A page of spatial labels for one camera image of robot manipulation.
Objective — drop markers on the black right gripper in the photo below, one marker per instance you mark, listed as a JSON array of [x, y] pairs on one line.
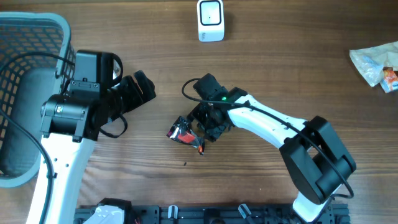
[[212, 132]]

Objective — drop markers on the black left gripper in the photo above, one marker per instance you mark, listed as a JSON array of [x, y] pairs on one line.
[[135, 97]]

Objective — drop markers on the red dark small package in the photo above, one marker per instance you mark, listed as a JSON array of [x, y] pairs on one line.
[[181, 132]]

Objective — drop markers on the white plastic pouch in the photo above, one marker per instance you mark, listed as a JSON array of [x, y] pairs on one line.
[[370, 61]]

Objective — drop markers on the orange snack packet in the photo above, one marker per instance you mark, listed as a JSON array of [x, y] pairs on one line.
[[390, 81]]

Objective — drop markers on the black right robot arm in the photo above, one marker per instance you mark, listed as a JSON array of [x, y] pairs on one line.
[[318, 162]]

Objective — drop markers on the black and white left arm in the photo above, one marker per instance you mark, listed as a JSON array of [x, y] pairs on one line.
[[71, 123]]

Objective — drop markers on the white barcode scanner box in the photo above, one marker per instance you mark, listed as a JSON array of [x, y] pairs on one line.
[[210, 17]]

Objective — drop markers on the grey plastic mesh basket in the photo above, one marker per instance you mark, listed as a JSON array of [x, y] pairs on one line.
[[34, 48]]

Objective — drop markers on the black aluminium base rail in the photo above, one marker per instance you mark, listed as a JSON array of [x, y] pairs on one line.
[[266, 214]]

